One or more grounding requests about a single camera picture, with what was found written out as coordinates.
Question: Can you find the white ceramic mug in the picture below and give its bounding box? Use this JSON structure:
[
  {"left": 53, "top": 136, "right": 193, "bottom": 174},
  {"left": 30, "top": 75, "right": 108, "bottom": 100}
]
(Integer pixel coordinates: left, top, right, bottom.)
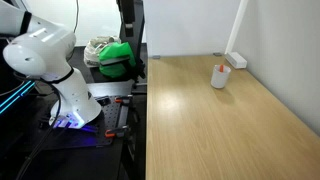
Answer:
[{"left": 211, "top": 65, "right": 231, "bottom": 89}]

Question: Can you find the orange marker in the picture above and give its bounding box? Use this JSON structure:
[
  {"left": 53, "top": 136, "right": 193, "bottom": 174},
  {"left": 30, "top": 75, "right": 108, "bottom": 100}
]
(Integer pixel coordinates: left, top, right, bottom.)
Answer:
[{"left": 219, "top": 65, "right": 224, "bottom": 73}]

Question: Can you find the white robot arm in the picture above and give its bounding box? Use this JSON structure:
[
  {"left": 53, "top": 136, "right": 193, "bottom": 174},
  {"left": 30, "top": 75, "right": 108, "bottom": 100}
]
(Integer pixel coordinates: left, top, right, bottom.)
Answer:
[{"left": 0, "top": 0, "right": 101, "bottom": 129}]

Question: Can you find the orange black clamp rear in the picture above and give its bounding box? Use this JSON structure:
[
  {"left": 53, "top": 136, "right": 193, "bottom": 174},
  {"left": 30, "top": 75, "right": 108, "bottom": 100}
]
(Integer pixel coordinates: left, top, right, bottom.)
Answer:
[{"left": 114, "top": 95, "right": 132, "bottom": 104}]

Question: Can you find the orange black clamp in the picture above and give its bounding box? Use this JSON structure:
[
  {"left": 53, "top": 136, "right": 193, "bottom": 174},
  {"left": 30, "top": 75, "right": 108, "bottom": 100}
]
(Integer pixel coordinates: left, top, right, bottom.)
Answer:
[
  {"left": 104, "top": 125, "right": 130, "bottom": 138},
  {"left": 114, "top": 95, "right": 132, "bottom": 104}
]

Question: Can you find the green bag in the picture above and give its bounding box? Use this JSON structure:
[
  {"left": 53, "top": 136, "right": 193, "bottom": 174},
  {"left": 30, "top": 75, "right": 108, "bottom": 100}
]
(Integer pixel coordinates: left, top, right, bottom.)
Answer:
[{"left": 98, "top": 42, "right": 136, "bottom": 78}]

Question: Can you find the orange black clamp front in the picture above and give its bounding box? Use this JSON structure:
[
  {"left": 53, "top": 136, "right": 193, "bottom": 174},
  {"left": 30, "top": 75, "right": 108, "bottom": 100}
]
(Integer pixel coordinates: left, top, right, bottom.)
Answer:
[{"left": 104, "top": 125, "right": 130, "bottom": 138}]

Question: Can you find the white plastic bag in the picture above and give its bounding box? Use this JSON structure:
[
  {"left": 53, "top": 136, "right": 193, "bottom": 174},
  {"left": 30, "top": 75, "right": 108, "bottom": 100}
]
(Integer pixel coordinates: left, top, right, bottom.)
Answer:
[{"left": 84, "top": 36, "right": 121, "bottom": 68}]

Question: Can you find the white power box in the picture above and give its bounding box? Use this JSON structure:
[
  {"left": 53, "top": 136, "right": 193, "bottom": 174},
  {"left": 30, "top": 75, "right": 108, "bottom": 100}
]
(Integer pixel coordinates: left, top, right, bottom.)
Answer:
[{"left": 225, "top": 52, "right": 247, "bottom": 69}]

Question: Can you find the grey table corner bracket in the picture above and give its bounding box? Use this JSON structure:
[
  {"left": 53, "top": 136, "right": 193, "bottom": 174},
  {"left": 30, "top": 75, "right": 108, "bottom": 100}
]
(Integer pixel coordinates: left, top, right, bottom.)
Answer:
[{"left": 152, "top": 55, "right": 161, "bottom": 59}]

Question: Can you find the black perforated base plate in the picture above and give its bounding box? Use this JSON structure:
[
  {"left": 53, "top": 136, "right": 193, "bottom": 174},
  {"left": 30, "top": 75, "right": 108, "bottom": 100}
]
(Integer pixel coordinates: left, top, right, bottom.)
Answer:
[{"left": 44, "top": 102, "right": 128, "bottom": 150}]

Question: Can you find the black camera stand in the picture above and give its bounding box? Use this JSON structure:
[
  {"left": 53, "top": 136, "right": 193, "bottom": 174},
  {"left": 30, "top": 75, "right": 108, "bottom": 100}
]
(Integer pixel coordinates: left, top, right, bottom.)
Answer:
[{"left": 116, "top": 0, "right": 146, "bottom": 88}]

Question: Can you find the white cable duct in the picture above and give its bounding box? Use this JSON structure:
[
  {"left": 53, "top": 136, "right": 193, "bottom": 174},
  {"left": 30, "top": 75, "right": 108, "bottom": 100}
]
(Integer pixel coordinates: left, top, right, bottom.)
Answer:
[{"left": 225, "top": 0, "right": 249, "bottom": 53}]

